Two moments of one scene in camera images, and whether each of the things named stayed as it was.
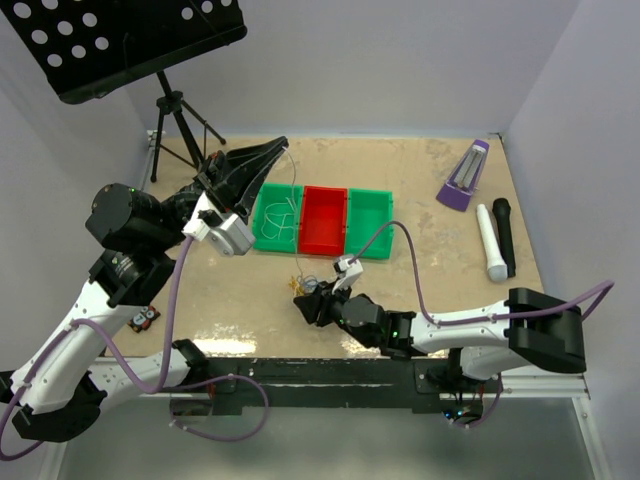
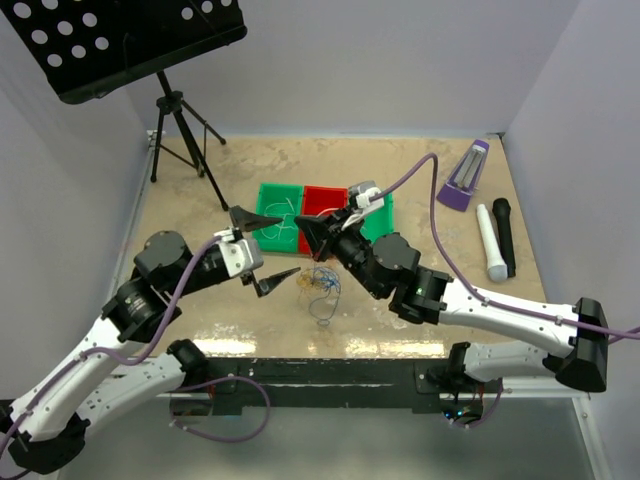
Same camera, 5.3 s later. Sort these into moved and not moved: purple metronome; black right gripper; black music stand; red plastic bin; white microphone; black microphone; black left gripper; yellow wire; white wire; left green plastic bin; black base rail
Moved: white wire; black left gripper; black right gripper; yellow wire
Not moved: black music stand; black microphone; left green plastic bin; red plastic bin; black base rail; white microphone; purple metronome
